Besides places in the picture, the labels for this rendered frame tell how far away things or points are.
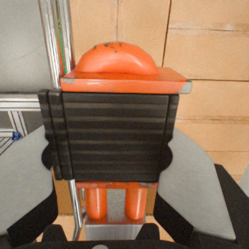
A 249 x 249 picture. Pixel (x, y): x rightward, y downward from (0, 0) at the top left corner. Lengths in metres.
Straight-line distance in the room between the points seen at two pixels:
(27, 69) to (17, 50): 0.14
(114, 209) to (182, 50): 0.72
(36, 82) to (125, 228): 1.38
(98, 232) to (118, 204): 0.03
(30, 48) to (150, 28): 0.93
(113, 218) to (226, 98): 0.85
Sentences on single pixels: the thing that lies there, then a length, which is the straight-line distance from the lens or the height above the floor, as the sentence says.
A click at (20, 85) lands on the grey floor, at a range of 1.56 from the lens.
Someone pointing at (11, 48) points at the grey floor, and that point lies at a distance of 1.52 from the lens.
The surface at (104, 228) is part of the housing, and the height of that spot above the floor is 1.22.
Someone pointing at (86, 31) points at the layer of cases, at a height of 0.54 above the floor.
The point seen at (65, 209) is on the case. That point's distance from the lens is 0.46.
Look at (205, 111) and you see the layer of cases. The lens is 0.95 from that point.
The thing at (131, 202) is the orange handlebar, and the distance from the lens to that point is 0.18.
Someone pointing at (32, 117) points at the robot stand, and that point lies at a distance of 1.37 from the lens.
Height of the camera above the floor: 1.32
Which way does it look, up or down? 62 degrees down
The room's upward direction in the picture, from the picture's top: 177 degrees clockwise
